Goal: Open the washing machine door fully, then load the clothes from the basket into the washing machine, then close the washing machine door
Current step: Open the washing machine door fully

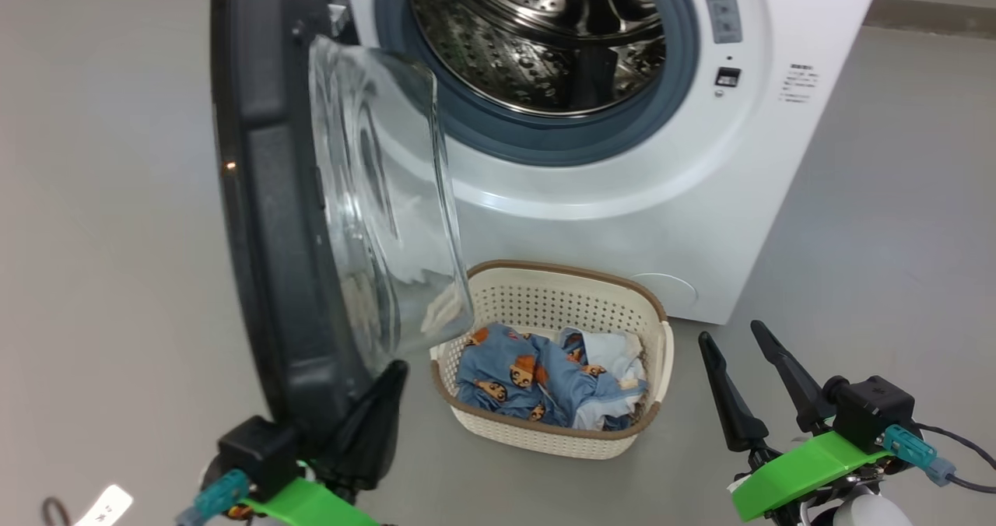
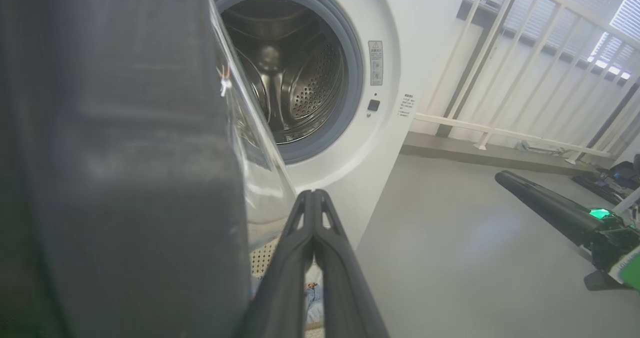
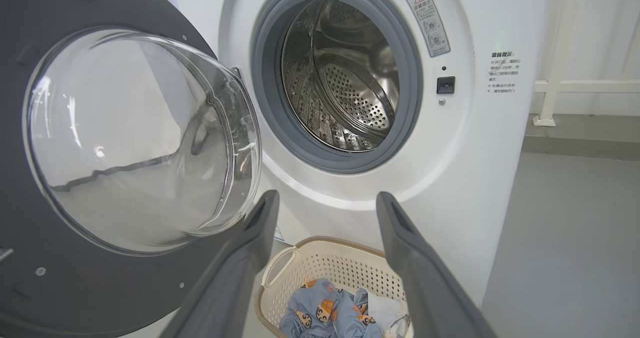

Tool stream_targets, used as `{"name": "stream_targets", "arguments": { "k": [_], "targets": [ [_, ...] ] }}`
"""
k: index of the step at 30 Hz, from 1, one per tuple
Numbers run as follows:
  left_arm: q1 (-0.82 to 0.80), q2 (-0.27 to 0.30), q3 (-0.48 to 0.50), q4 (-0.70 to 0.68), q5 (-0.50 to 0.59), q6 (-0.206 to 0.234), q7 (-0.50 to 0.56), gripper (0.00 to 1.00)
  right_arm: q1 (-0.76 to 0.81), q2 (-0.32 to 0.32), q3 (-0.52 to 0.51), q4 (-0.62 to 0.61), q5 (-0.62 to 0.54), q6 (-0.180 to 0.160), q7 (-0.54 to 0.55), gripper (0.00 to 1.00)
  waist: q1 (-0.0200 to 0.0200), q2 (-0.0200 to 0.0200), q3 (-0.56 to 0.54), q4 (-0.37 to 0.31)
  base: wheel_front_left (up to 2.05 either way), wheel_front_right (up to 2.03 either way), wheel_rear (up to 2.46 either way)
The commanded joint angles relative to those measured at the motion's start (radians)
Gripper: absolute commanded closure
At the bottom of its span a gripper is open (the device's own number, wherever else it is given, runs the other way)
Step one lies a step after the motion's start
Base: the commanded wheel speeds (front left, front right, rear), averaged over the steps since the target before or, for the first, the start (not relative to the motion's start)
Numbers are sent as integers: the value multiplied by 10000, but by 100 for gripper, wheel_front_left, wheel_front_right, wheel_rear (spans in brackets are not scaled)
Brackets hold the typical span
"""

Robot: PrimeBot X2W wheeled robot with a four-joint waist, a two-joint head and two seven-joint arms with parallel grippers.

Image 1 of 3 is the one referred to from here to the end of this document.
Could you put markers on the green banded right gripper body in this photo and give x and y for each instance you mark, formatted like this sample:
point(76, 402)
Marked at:
point(801, 471)

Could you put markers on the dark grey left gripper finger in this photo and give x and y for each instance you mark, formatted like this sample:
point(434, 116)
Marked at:
point(342, 448)
point(383, 433)

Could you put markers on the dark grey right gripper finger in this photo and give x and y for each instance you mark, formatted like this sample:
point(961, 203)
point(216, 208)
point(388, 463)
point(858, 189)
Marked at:
point(801, 394)
point(735, 409)

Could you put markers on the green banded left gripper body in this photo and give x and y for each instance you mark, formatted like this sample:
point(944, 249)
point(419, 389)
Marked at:
point(311, 510)

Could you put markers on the white light-blue garment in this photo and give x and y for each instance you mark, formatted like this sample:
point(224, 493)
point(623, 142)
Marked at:
point(618, 355)

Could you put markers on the blue cartoon print garment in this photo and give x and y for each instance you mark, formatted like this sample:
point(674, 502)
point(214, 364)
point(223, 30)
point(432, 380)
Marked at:
point(513, 378)

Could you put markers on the black round glass washer door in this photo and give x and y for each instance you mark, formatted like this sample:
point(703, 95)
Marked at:
point(272, 238)

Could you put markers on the white front-load washing machine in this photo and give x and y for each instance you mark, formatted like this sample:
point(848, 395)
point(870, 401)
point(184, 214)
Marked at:
point(622, 222)

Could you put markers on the stainless steel washing machine drum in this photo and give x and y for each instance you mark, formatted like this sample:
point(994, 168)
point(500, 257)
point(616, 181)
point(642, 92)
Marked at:
point(498, 51)

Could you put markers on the round white filter cover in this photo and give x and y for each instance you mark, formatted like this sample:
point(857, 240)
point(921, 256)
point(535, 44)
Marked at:
point(669, 289)

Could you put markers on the white paper tag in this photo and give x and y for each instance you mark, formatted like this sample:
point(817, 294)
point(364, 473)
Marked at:
point(105, 506)

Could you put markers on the cream perforated laundry basket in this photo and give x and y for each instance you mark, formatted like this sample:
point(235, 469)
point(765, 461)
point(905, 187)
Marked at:
point(545, 292)

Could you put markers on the grey warning sticker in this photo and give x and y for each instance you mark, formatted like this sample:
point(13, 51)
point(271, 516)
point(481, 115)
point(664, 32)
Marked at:
point(719, 5)

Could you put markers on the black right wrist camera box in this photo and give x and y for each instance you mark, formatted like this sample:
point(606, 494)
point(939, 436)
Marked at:
point(871, 409)

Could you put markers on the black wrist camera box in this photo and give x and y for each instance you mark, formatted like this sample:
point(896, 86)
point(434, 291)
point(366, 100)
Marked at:
point(257, 452)
point(871, 409)

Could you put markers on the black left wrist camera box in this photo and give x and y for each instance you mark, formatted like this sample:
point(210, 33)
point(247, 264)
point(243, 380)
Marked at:
point(257, 452)

